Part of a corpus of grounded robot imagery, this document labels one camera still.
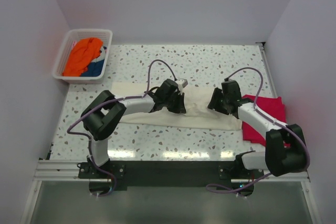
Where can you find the cream t shirt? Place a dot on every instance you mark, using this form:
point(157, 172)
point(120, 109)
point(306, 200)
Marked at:
point(197, 115)

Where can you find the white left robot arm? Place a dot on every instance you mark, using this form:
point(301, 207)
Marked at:
point(105, 112)

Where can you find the white plastic basket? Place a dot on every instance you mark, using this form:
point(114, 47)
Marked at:
point(69, 41)

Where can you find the orange t shirt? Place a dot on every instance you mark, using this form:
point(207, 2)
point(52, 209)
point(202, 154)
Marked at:
point(81, 55)

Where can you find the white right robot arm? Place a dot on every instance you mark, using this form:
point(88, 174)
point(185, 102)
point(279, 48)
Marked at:
point(285, 150)

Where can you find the blue t shirt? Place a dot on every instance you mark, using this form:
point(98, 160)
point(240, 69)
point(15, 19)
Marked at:
point(94, 68)

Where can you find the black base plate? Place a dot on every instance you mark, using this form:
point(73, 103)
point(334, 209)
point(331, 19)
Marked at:
point(121, 175)

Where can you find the aluminium frame rail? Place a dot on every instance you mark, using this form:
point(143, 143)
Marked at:
point(67, 170)

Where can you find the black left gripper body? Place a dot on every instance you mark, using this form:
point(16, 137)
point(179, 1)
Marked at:
point(174, 103)

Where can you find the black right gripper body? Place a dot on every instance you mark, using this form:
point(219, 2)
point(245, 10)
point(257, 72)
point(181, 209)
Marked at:
point(218, 101)

